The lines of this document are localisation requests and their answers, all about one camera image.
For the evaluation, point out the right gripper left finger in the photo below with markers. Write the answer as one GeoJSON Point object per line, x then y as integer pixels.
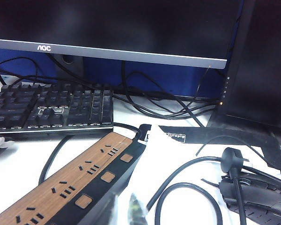
{"type": "Point", "coordinates": [107, 215]}

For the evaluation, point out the white power strip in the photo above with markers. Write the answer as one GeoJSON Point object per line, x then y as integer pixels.
{"type": "Point", "coordinates": [4, 80]}

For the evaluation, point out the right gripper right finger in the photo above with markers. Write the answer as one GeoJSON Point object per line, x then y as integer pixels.
{"type": "Point", "coordinates": [137, 213]}

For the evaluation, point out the black gaming mouse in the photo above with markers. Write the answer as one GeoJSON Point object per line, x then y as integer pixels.
{"type": "Point", "coordinates": [260, 199]}

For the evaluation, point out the black mechanical keyboard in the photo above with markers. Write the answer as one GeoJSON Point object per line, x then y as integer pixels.
{"type": "Point", "coordinates": [49, 110]}

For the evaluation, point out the all black computer monitor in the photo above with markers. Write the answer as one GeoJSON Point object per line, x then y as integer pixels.
{"type": "Point", "coordinates": [260, 70]}

